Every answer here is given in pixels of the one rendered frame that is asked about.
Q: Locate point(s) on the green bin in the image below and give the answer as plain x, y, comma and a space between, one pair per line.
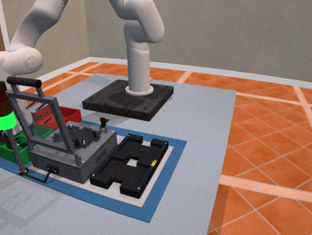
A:
9, 154

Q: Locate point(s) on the red bin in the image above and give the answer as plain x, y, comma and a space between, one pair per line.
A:
70, 114

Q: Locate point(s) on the green circuit board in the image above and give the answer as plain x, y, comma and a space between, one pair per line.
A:
21, 143

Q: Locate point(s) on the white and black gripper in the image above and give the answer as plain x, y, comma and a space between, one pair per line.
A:
15, 129

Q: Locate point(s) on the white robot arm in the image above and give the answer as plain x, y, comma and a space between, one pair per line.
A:
147, 28

